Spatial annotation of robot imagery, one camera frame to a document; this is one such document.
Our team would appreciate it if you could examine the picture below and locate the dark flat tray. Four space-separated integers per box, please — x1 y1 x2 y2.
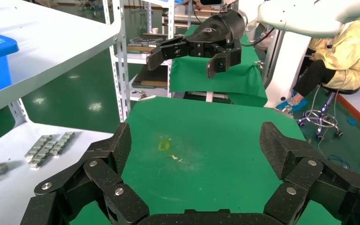
133 65 169 89

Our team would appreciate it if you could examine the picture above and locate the plain green table cloth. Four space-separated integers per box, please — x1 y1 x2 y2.
169 24 268 108

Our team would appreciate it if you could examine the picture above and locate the white robot torso column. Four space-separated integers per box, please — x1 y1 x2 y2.
263 29 312 109

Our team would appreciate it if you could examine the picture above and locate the chrome stool with black seat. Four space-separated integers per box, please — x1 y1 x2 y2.
297 84 360 140

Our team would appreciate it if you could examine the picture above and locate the green table cloth with yellow mark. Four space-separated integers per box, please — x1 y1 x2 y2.
69 97 342 225

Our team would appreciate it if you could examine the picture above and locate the flat white rack shelf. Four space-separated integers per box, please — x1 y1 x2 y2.
0 121 114 225

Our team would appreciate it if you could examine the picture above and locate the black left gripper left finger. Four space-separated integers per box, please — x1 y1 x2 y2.
20 122 150 225

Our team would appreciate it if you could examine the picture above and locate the white rack shelf with ridges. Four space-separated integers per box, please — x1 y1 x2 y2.
0 0 121 120

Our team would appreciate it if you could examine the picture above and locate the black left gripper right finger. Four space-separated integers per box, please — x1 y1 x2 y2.
259 121 360 225

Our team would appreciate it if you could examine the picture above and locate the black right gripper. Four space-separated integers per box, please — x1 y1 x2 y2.
146 9 246 79

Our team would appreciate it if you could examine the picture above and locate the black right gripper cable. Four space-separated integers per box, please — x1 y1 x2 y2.
241 27 275 47

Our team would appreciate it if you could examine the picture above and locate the person in yellow coat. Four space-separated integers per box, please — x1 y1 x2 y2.
275 20 360 113

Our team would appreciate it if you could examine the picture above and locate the white background storage rack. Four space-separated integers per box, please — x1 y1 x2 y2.
127 0 176 102

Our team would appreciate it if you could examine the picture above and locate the white slotted rack post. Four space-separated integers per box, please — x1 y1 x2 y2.
7 98 30 125
104 0 132 122

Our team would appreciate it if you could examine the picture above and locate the pile of grey metal parts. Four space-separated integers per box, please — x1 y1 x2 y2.
127 33 168 53

